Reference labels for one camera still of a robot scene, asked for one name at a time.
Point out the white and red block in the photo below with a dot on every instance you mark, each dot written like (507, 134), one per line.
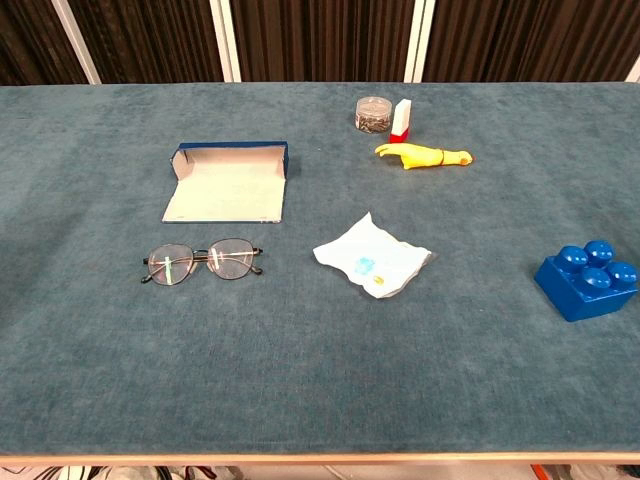
(401, 120)

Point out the yellow rubber chicken toy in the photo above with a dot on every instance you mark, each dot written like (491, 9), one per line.
(420, 156)

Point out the thin metal-frame eyeglasses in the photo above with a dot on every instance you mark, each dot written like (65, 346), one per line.
(170, 262)

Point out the white plastic packet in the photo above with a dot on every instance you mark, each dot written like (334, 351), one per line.
(372, 255)

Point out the clear round jar of clips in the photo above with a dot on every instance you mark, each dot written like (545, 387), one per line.
(372, 117)

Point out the blue velvet table cloth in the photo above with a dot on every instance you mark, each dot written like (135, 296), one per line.
(320, 375)

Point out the dark pleated curtain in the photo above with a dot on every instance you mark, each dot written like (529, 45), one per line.
(320, 40)

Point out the blue toy building brick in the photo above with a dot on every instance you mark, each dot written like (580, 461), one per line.
(580, 295)

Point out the blue glasses case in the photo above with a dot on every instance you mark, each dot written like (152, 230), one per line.
(225, 190)

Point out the white frame post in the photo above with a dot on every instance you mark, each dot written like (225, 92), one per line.
(76, 40)
(225, 40)
(635, 75)
(419, 40)

